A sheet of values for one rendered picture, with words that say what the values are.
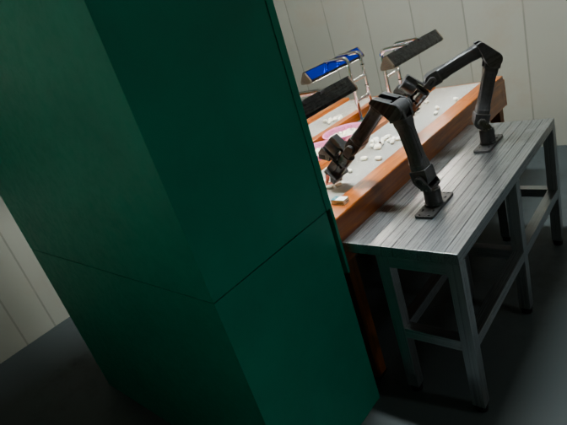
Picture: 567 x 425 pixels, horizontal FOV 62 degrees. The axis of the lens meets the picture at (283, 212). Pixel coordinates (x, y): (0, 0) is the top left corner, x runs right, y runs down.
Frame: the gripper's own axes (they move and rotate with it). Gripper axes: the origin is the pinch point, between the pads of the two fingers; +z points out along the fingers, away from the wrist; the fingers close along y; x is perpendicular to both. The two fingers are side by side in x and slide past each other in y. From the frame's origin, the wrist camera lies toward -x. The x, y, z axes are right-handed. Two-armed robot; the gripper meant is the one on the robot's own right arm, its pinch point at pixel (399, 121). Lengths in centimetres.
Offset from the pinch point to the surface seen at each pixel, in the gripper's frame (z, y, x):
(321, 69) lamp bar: 41, -45, -65
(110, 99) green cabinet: -44, 137, -35
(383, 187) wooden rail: -2.5, 45.1, 18.4
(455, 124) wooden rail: -2.3, -26.9, 18.8
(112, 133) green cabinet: -34, 137, -33
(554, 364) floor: 2, 45, 110
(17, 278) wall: 195, 129, -112
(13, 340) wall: 218, 150, -85
